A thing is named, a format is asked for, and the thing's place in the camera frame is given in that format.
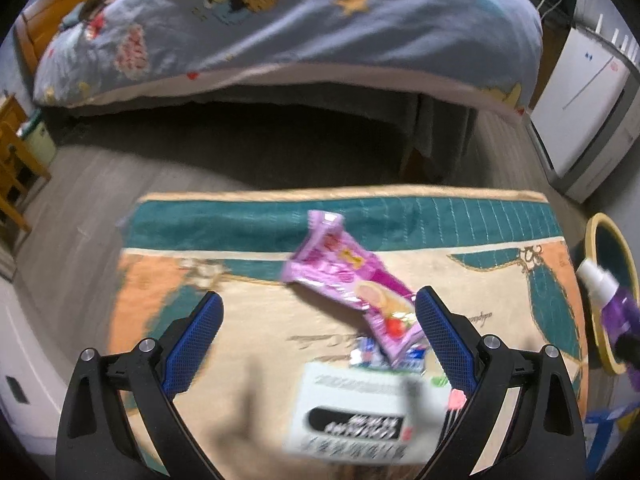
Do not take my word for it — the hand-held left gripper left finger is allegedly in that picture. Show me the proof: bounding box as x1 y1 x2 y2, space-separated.
55 290 226 480

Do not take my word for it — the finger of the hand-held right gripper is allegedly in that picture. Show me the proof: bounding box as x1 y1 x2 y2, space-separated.
615 335 640 396

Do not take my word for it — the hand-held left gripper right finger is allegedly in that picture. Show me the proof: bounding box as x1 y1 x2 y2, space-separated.
414 286 587 480

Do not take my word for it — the purple spray bottle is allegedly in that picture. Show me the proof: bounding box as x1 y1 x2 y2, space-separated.
575 257 640 361

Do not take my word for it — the white box with black label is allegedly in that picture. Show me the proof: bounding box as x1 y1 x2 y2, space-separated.
282 362 451 466

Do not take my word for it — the pink snack wrapper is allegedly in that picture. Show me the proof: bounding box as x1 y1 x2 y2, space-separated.
280 210 426 368

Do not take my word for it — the blue bin with yellow rim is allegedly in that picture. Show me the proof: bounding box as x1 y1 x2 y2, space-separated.
582 212 640 376

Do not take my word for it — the teal and orange rug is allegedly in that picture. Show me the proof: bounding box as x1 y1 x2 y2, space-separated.
107 185 591 480

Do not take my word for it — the small blue and white wrapper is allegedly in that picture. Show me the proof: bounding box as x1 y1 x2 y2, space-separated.
350 337 428 373

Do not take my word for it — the white cabinet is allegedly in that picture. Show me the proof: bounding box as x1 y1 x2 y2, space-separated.
0 275 76 456

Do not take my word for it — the white and green container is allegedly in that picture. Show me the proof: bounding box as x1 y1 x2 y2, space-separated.
20 110 58 166

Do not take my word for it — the wooden chair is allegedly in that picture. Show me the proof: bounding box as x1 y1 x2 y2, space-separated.
0 92 53 251

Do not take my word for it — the white standing air conditioner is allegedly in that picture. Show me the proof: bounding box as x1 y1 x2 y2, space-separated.
530 25 640 206

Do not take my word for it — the blue printed quilt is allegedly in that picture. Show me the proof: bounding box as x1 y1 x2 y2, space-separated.
32 0 545 121

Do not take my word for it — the wooden headboard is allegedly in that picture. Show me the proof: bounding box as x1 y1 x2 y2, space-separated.
15 0 166 76

